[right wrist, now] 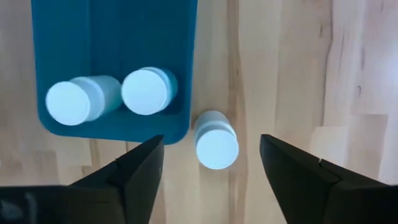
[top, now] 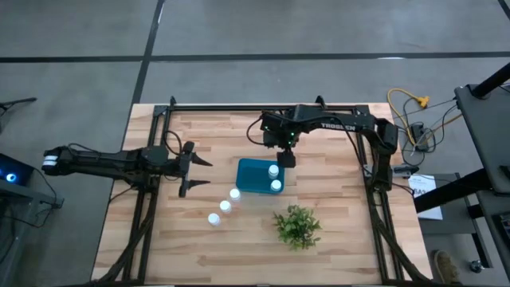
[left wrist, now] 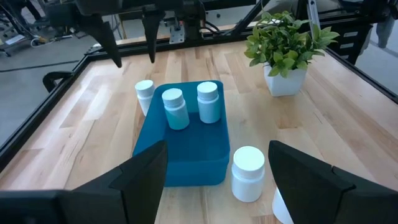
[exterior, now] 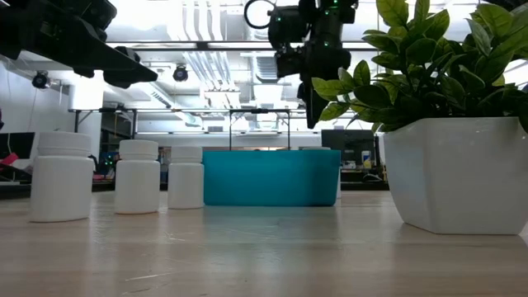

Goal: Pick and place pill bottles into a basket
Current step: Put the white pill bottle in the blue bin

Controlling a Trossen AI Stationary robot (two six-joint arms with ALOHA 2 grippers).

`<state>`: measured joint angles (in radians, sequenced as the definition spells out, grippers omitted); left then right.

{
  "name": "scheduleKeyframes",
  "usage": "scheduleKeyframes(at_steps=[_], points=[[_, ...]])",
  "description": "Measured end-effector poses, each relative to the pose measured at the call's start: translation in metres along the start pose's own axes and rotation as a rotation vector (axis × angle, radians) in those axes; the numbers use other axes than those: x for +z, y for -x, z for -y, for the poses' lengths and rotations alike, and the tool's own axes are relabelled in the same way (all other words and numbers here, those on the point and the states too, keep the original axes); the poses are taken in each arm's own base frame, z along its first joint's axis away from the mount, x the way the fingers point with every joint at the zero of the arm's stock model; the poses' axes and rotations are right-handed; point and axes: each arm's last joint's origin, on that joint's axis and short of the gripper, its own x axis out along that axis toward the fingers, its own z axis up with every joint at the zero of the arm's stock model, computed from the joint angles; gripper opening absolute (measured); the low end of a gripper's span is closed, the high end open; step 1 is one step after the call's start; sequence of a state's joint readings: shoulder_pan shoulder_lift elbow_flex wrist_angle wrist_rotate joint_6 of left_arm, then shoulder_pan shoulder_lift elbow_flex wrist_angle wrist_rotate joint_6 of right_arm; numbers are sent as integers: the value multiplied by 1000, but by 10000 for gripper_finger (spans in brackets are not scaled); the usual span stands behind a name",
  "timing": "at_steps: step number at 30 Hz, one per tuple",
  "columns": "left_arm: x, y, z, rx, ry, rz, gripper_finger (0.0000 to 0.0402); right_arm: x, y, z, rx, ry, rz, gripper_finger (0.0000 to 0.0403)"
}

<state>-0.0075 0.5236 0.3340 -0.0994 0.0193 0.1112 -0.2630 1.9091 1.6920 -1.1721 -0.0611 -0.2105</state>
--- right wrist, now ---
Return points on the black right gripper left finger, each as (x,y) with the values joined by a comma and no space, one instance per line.
(140,174)

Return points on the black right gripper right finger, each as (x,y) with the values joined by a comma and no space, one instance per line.
(298,180)

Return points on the white pill bottle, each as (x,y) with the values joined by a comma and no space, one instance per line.
(216,146)
(68,102)
(144,91)

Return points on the teal plastic basket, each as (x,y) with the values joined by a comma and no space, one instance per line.
(93,31)

